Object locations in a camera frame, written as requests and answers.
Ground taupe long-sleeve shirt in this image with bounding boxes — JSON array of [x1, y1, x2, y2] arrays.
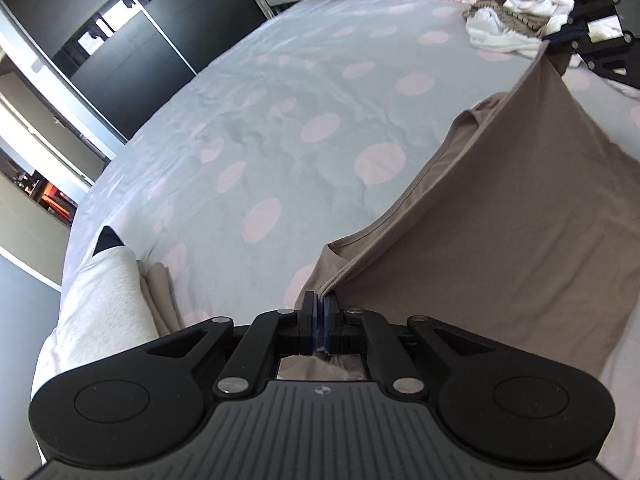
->
[[277, 42, 640, 381]]

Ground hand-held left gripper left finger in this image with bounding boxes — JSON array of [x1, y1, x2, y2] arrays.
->
[[145, 292, 319, 397]]

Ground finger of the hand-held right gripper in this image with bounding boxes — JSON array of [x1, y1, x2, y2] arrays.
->
[[550, 37, 640, 81], [544, 0, 633, 53]]

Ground black sliding wardrobe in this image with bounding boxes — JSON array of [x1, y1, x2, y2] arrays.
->
[[0, 0, 268, 141]]

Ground folded light grey sweater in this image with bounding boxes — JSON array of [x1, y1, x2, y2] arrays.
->
[[32, 225, 161, 396]]

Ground white crumpled clothes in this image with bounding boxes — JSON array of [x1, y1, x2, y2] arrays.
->
[[465, 0, 583, 68]]

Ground grey pink-dotted blanket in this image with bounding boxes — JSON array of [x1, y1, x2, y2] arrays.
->
[[60, 0, 640, 461]]

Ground white door frame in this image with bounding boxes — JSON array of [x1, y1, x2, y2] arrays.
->
[[0, 55, 111, 291]]

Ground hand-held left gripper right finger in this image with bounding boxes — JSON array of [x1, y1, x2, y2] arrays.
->
[[319, 292, 498, 397]]

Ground brown patterned garment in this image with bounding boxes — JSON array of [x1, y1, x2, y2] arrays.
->
[[461, 0, 551, 38]]

